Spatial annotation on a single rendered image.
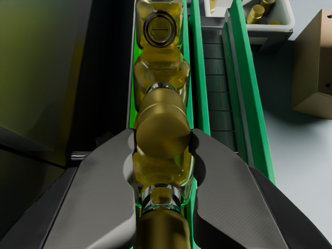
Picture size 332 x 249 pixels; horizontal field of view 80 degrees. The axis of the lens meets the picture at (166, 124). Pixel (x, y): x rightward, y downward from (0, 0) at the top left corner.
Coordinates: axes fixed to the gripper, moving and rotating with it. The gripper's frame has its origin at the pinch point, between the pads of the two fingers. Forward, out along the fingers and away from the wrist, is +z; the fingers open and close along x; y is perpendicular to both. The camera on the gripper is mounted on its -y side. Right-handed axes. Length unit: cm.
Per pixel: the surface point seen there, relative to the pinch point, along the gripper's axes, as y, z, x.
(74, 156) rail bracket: 8.5, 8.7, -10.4
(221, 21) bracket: -6.4, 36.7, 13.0
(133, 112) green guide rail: 4.3, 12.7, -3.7
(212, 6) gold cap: -10, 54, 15
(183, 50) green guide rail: -2.5, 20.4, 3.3
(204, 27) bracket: -5.3, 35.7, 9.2
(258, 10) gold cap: -9, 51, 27
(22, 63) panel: -2.8, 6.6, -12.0
